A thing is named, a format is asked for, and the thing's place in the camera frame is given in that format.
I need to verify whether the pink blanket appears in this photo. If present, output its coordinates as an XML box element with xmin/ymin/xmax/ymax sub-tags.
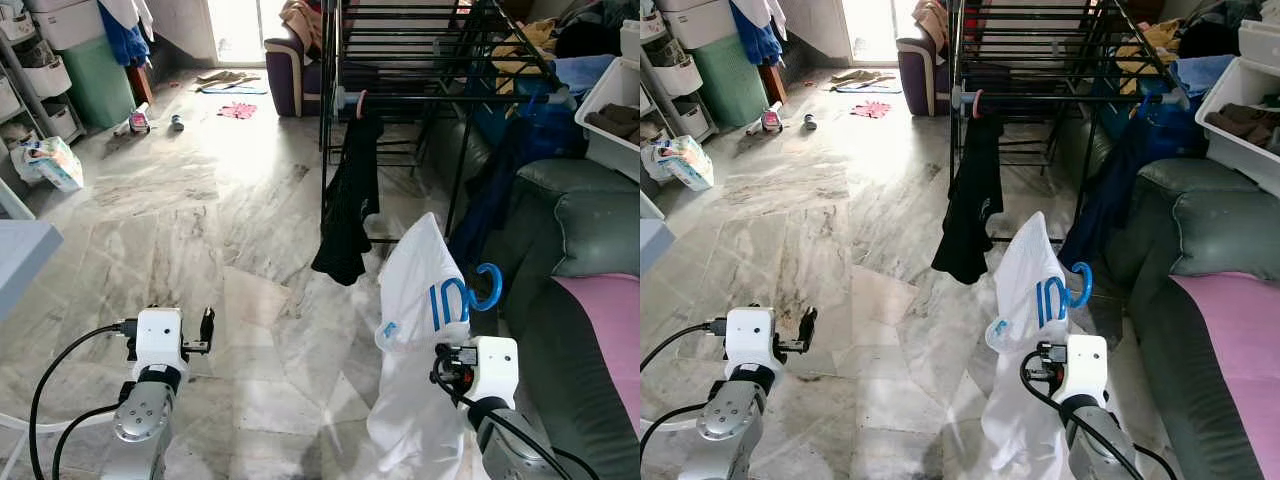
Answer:
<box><xmin>1170</xmin><ymin>270</ymin><xmax>1280</xmax><ymax>456</ymax></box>
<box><xmin>553</xmin><ymin>272</ymin><xmax>641</xmax><ymax>431</ymax></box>

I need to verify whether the dark green sofa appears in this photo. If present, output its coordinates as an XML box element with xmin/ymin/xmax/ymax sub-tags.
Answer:
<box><xmin>430</xmin><ymin>115</ymin><xmax>641</xmax><ymax>480</ymax></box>
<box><xmin>1050</xmin><ymin>115</ymin><xmax>1280</xmax><ymax>480</ymax></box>

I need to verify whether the dark navy garment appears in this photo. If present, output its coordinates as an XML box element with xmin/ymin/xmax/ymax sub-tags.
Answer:
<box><xmin>1058</xmin><ymin>100</ymin><xmax>1201</xmax><ymax>271</ymax></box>
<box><xmin>447</xmin><ymin>100</ymin><xmax>586</xmax><ymax>271</ymax></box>

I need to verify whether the black T-shirt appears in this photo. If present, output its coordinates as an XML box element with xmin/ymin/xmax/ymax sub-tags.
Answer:
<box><xmin>931</xmin><ymin>110</ymin><xmax>1004</xmax><ymax>286</ymax></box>
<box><xmin>311</xmin><ymin>108</ymin><xmax>384</xmax><ymax>287</ymax></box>

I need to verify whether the white printed package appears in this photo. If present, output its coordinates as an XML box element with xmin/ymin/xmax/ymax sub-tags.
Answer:
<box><xmin>645</xmin><ymin>135</ymin><xmax>716</xmax><ymax>193</ymax></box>
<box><xmin>10</xmin><ymin>136</ymin><xmax>86</xmax><ymax>193</ymax></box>

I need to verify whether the white plastic tub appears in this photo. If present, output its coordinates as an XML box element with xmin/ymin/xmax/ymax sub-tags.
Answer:
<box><xmin>575</xmin><ymin>55</ymin><xmax>641</xmax><ymax>183</ymax></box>
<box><xmin>1195</xmin><ymin>55</ymin><xmax>1280</xmax><ymax>196</ymax></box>

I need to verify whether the blue storage bag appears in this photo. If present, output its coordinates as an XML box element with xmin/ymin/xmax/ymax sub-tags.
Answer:
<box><xmin>470</xmin><ymin>55</ymin><xmax>601</xmax><ymax>166</ymax></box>
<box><xmin>1090</xmin><ymin>55</ymin><xmax>1206</xmax><ymax>166</ymax></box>

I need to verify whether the purple armchair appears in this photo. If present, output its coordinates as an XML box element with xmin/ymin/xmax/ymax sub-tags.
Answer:
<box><xmin>265</xmin><ymin>25</ymin><xmax>346</xmax><ymax>119</ymax></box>
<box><xmin>897</xmin><ymin>25</ymin><xmax>966</xmax><ymax>119</ymax></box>

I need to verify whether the green laundry bin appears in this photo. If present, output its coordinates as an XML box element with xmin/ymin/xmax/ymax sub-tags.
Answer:
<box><xmin>60</xmin><ymin>35</ymin><xmax>136</xmax><ymax>129</ymax></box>
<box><xmin>690</xmin><ymin>35</ymin><xmax>771</xmax><ymax>129</ymax></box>

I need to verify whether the black metal drying rack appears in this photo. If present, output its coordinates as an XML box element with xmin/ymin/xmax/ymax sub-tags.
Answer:
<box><xmin>945</xmin><ymin>0</ymin><xmax>1196</xmax><ymax>246</ymax></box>
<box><xmin>318</xmin><ymin>0</ymin><xmax>601</xmax><ymax>246</ymax></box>

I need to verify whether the white bin storage shelf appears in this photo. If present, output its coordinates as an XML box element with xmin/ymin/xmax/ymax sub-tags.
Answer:
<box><xmin>0</xmin><ymin>0</ymin><xmax>83</xmax><ymax>151</ymax></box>
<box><xmin>640</xmin><ymin>0</ymin><xmax>706</xmax><ymax>151</ymax></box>

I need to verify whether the royal blue cloth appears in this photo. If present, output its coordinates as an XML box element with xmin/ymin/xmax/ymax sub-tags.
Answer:
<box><xmin>730</xmin><ymin>0</ymin><xmax>786</xmax><ymax>67</ymax></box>
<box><xmin>98</xmin><ymin>0</ymin><xmax>153</xmax><ymax>69</ymax></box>

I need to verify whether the tan garment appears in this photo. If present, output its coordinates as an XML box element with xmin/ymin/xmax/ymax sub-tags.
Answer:
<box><xmin>278</xmin><ymin>0</ymin><xmax>326</xmax><ymax>53</ymax></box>
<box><xmin>912</xmin><ymin>0</ymin><xmax>951</xmax><ymax>53</ymax></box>

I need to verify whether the white hanging cloth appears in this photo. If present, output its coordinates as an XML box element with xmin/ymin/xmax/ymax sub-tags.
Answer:
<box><xmin>735</xmin><ymin>0</ymin><xmax>791</xmax><ymax>29</ymax></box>
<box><xmin>95</xmin><ymin>0</ymin><xmax>156</xmax><ymax>31</ymax></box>

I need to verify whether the mustard yellow garment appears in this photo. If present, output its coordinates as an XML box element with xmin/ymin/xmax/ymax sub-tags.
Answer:
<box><xmin>495</xmin><ymin>20</ymin><xmax>561</xmax><ymax>76</ymax></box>
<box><xmin>1120</xmin><ymin>20</ymin><xmax>1181</xmax><ymax>71</ymax></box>

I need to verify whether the black clothes pile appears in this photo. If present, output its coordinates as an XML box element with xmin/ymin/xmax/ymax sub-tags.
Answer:
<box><xmin>553</xmin><ymin>20</ymin><xmax>613</xmax><ymax>59</ymax></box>
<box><xmin>1178</xmin><ymin>15</ymin><xmax>1241</xmax><ymax>59</ymax></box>

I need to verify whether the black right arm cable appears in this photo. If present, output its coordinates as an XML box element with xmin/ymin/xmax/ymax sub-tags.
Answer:
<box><xmin>430</xmin><ymin>360</ymin><xmax>601</xmax><ymax>480</ymax></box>
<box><xmin>1020</xmin><ymin>350</ymin><xmax>1181</xmax><ymax>480</ymax></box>

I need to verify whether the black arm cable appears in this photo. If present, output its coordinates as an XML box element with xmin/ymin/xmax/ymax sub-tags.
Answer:
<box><xmin>28</xmin><ymin>318</ymin><xmax>139</xmax><ymax>480</ymax></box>
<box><xmin>1020</xmin><ymin>350</ymin><xmax>1181</xmax><ymax>480</ymax></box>
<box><xmin>640</xmin><ymin>318</ymin><xmax>729</xmax><ymax>451</ymax></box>
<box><xmin>430</xmin><ymin>360</ymin><xmax>601</xmax><ymax>480</ymax></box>

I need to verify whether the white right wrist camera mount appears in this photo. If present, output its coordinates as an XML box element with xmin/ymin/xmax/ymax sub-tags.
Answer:
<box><xmin>1052</xmin><ymin>334</ymin><xmax>1109</xmax><ymax>409</ymax></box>
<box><xmin>462</xmin><ymin>336</ymin><xmax>521</xmax><ymax>413</ymax></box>

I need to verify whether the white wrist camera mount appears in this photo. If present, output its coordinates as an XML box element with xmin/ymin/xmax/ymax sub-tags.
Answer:
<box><xmin>133</xmin><ymin>308</ymin><xmax>188</xmax><ymax>381</ymax></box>
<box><xmin>725</xmin><ymin>306</ymin><xmax>783</xmax><ymax>379</ymax></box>
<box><xmin>1052</xmin><ymin>334</ymin><xmax>1109</xmax><ymax>409</ymax></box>
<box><xmin>462</xmin><ymin>336</ymin><xmax>521</xmax><ymax>413</ymax></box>

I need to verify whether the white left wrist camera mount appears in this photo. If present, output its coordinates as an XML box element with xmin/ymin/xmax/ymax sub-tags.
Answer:
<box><xmin>725</xmin><ymin>306</ymin><xmax>783</xmax><ymax>379</ymax></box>
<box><xmin>133</xmin><ymin>308</ymin><xmax>188</xmax><ymax>381</ymax></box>

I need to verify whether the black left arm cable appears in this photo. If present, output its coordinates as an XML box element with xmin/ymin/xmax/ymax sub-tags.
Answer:
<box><xmin>28</xmin><ymin>318</ymin><xmax>139</xmax><ymax>480</ymax></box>
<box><xmin>640</xmin><ymin>318</ymin><xmax>729</xmax><ymax>451</ymax></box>

